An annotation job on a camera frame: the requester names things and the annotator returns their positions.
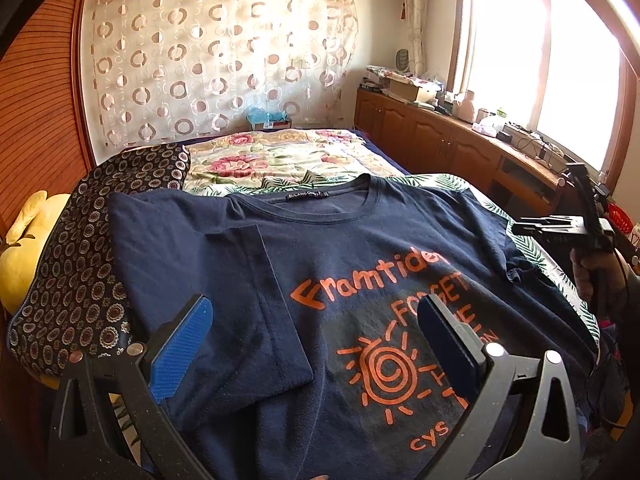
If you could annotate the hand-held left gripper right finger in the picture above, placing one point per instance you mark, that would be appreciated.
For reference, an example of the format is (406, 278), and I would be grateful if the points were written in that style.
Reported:
(441, 332)

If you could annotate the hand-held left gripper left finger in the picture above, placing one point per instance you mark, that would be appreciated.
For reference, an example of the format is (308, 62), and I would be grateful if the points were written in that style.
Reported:
(180, 347)

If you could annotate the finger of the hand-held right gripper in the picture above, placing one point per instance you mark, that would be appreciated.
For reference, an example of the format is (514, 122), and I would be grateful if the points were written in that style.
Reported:
(550, 225)

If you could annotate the navy t-shirt with orange print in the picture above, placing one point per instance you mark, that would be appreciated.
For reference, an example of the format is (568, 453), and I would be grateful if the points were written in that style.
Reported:
(325, 240)

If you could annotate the person's right hand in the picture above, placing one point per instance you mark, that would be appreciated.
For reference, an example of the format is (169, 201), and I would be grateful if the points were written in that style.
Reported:
(614, 280)

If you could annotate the red basket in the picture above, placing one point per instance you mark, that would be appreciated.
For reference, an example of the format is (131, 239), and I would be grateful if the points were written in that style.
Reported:
(621, 217)

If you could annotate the palm leaf print blanket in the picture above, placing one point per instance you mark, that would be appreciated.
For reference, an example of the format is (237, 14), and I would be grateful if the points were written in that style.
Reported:
(565, 280)

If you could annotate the white power strip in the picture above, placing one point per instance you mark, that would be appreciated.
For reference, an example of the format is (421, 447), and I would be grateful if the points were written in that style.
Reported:
(530, 142)

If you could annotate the dark medallion patterned cloth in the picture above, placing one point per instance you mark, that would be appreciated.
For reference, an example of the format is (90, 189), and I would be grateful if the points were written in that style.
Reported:
(75, 260)

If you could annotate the pink vase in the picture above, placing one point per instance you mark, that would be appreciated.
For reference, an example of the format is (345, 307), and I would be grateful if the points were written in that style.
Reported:
(467, 106)

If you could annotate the wooden low cabinet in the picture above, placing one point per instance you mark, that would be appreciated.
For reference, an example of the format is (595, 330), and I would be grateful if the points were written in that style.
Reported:
(425, 130)

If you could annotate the yellow plush toy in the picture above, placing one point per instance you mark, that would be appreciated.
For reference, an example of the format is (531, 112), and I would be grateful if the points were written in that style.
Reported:
(30, 260)

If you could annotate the navy bed sheet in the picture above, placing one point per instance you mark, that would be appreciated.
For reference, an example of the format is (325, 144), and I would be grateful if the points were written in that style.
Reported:
(380, 152)

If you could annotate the cardboard box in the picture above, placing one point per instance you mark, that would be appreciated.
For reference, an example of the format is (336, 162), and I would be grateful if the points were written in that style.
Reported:
(410, 91)

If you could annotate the floral blanket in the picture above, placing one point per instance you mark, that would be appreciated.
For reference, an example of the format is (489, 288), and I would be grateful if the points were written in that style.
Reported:
(260, 160)

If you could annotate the grey oval fan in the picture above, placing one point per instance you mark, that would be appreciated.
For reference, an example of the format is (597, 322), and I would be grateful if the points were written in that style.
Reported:
(402, 60)

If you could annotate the blue tissue packet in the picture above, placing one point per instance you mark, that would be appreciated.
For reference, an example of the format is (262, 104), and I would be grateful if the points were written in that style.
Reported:
(265, 119)

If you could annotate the sheer window curtain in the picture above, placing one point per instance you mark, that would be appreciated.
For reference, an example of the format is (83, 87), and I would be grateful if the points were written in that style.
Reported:
(415, 15)

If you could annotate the sheer circle patterned curtain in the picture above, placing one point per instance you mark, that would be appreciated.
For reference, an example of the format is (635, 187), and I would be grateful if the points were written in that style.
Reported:
(200, 60)

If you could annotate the wooden slatted wardrobe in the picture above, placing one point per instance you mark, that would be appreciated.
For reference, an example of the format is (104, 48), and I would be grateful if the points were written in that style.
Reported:
(45, 85)

